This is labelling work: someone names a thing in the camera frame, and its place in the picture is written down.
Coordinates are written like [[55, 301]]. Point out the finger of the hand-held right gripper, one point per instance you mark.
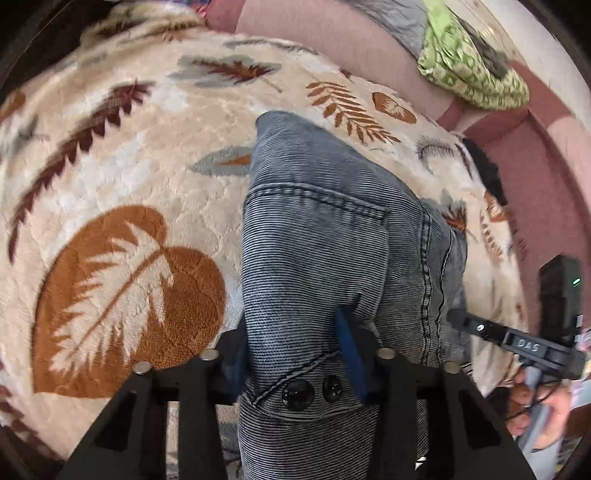
[[480, 327]]

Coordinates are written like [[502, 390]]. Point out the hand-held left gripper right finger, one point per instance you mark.
[[351, 350]]

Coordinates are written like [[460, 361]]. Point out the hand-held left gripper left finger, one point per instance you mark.
[[236, 369]]

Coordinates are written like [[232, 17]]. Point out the grey-blue denim jeans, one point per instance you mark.
[[314, 254]]

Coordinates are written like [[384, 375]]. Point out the person's right hand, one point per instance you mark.
[[562, 406]]

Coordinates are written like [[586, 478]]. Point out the pink sofa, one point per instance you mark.
[[531, 198]]

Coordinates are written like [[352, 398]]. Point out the black cloth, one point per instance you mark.
[[485, 168]]

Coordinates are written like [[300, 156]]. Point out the cream leaf-print blanket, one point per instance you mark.
[[138, 161]]

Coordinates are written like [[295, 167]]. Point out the green patterned cloth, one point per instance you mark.
[[466, 69]]

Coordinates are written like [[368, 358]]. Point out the dark grey cloth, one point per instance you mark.
[[485, 48]]

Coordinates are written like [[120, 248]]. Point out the grey quilted cloth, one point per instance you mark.
[[392, 21]]

